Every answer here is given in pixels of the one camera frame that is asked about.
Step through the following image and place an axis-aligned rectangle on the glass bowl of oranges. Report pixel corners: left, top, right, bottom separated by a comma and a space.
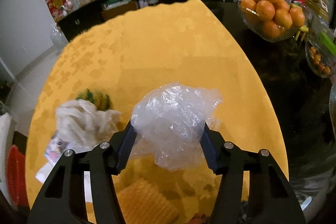
238, 0, 309, 42

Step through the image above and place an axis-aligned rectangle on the clear plastic bag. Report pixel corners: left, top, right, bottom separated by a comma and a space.
130, 83, 222, 170

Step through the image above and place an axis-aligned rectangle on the white paper wrapper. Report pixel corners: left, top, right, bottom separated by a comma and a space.
35, 99, 121, 182

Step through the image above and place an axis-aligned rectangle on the red festive wall poster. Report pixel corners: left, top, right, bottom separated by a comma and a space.
46, 0, 67, 22

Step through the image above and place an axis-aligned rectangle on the yellow patterned tablecloth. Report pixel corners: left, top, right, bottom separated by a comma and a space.
26, 0, 288, 223

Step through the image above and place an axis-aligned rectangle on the small bowl of kumquats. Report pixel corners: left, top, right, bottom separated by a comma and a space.
305, 41, 335, 78

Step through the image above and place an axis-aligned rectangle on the clear large water bottle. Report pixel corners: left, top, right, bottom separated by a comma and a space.
50, 23, 68, 51

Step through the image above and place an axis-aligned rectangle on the red plastic trash basket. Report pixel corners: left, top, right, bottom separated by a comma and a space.
6, 145, 29, 207

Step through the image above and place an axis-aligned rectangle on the yellow foam fruit net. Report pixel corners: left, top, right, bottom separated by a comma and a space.
117, 178, 179, 224

